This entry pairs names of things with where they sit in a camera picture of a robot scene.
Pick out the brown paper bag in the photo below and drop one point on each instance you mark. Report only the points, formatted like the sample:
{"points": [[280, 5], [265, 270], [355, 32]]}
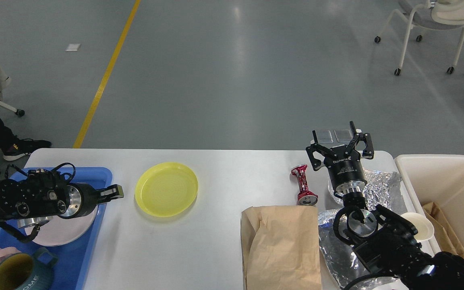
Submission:
{"points": [[280, 248]]}

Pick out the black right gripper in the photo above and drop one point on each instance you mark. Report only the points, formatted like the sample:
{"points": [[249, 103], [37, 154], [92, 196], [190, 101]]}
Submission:
{"points": [[344, 165]]}

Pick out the crushed red can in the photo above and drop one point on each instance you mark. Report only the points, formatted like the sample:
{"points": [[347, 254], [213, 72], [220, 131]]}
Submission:
{"points": [[305, 197]]}

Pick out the white office chair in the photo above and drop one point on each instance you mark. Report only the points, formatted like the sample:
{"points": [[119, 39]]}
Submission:
{"points": [[438, 15]]}

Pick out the blue plastic tray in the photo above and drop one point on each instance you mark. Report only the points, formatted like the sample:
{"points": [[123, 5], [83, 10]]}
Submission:
{"points": [[72, 267]]}

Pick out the teal mug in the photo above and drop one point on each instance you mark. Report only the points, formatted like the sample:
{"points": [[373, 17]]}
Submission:
{"points": [[22, 271]]}

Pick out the white paper cup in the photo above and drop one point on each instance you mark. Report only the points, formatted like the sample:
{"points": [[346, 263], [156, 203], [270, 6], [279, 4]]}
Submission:
{"points": [[422, 224]]}

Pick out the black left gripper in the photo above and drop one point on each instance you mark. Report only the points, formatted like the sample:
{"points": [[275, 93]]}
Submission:
{"points": [[82, 198]]}

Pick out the cream plastic bin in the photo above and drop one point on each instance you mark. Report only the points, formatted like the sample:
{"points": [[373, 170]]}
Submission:
{"points": [[436, 178]]}

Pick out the crumpled aluminium foil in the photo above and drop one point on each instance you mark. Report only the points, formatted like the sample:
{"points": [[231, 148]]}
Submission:
{"points": [[382, 188]]}

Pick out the yellow plate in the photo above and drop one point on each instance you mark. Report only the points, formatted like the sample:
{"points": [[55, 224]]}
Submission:
{"points": [[166, 190]]}

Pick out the brown paper in bin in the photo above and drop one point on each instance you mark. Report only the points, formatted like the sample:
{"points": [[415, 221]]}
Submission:
{"points": [[446, 237]]}

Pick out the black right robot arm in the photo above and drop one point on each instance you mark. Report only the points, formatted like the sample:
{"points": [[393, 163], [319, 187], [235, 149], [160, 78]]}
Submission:
{"points": [[382, 240]]}

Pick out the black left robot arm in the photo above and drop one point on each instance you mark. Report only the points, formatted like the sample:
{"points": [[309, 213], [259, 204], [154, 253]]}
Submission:
{"points": [[26, 205]]}

